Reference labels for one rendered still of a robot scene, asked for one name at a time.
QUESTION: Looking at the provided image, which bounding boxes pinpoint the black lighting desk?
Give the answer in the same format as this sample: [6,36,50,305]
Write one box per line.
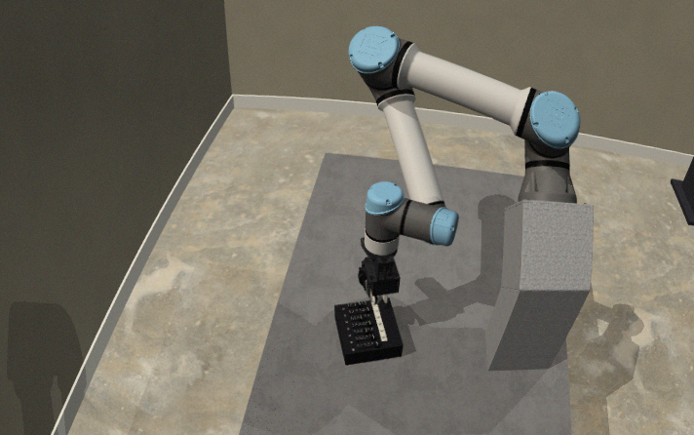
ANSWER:
[334,297,404,365]

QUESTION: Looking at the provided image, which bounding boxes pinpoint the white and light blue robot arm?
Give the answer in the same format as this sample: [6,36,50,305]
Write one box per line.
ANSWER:
[348,26,580,256]

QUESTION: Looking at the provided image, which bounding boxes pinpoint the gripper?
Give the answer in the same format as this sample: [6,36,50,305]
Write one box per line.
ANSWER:
[358,248,401,305]

